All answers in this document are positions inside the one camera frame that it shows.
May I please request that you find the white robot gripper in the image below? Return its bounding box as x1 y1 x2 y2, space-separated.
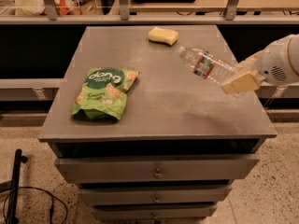
221 35 299 94

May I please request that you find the green dang snack bag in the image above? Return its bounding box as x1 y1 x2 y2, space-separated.
71 67 139 121

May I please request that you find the bottom grey drawer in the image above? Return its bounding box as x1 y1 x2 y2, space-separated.
92 204 217 220

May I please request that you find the black stand pole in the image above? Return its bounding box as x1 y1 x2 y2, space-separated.
6 149 28 224

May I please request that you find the grey drawer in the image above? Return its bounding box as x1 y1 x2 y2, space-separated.
55 154 259 184
78 185 232 205
92 204 217 220

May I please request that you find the yellow sponge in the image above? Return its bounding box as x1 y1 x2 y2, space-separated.
148 27 178 46

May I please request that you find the top grey drawer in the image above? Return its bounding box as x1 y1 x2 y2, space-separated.
55 154 259 184

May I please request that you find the grey metal railing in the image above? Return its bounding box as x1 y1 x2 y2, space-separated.
0 0 299 24

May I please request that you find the black floor cable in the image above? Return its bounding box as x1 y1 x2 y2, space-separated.
2 186 69 224

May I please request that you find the clear plastic water bottle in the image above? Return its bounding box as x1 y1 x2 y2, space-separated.
178 46 239 85

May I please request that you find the grey metal drawer cabinet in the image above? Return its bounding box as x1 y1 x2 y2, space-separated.
39 26 276 210

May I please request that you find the middle grey drawer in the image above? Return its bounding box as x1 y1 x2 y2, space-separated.
78 185 232 205

